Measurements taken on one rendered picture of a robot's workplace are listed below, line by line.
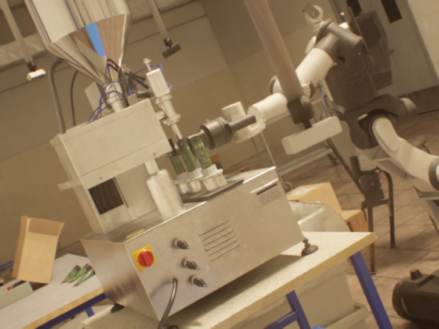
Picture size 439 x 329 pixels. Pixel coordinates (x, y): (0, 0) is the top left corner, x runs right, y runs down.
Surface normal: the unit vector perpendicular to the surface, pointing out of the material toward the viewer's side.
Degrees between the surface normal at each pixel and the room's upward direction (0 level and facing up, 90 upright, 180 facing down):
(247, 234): 90
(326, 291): 96
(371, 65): 91
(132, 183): 90
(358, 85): 102
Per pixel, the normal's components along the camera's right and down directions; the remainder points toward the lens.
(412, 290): -0.87, -0.36
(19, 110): 0.39, -0.07
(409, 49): -0.83, 0.40
